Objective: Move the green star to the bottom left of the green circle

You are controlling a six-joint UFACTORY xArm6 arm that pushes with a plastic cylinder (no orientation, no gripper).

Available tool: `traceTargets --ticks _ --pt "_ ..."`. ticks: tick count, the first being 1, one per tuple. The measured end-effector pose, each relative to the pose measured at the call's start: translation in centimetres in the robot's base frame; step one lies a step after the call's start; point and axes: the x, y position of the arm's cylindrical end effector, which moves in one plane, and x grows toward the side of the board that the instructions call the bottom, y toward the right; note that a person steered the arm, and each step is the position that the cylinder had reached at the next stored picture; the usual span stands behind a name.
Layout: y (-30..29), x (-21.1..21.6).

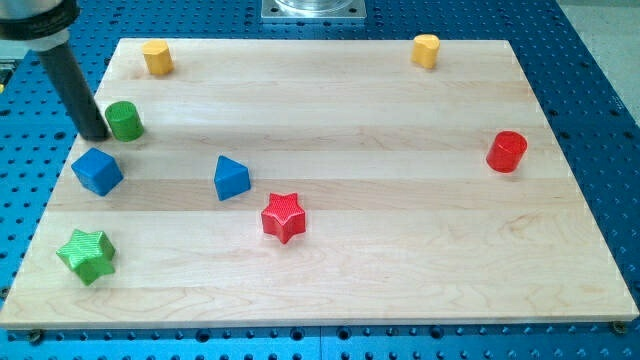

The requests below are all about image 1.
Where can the red star block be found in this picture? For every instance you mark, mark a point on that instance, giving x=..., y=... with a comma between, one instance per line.
x=283, y=217

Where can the green star block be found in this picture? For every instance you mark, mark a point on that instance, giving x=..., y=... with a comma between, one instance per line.
x=88, y=254

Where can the light wooden board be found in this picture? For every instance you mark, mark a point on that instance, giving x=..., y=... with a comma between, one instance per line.
x=406, y=223

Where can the blue triangle block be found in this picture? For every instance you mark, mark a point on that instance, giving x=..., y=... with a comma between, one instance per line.
x=231, y=178

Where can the yellow heart block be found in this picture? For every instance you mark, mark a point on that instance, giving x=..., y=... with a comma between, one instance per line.
x=425, y=50

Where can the red cylinder block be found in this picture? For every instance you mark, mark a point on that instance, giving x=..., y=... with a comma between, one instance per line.
x=506, y=151

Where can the green cylinder block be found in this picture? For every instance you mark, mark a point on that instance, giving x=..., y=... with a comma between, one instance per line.
x=124, y=121

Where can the yellow hexagon block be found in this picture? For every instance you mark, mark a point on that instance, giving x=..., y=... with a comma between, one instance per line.
x=157, y=57

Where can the blue cube block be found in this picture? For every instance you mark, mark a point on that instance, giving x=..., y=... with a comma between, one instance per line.
x=97, y=171

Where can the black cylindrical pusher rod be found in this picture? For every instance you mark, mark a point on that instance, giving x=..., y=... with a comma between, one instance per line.
x=68, y=80

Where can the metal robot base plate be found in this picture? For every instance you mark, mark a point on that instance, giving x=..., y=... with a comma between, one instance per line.
x=313, y=9

